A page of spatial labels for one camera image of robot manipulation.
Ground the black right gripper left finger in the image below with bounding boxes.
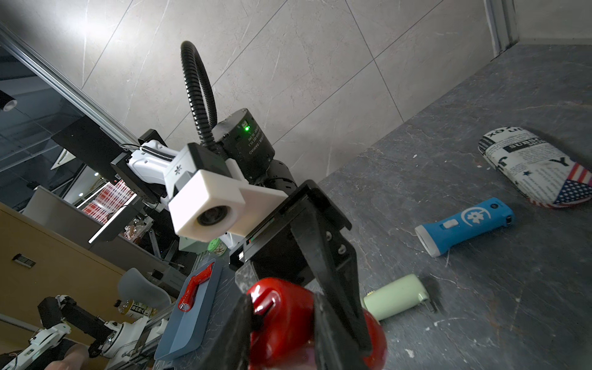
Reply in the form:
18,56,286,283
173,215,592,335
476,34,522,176
197,295,253,370

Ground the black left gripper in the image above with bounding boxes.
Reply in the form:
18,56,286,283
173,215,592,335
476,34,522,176
229,180,372,356

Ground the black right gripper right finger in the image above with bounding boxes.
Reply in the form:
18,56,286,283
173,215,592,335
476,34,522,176
314,293,368,370

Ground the red flashlight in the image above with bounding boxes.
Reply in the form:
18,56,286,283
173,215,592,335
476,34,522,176
248,277,388,369

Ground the green flashlight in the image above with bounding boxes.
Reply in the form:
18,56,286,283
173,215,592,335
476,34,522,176
362,274,436,322

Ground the blue flashlight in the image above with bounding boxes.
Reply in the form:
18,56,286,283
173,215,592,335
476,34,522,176
415,197,515,257

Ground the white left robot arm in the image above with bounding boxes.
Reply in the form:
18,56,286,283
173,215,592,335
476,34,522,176
111,41,375,362

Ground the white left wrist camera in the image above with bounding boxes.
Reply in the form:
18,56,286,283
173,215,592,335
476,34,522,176
164,143,288,242

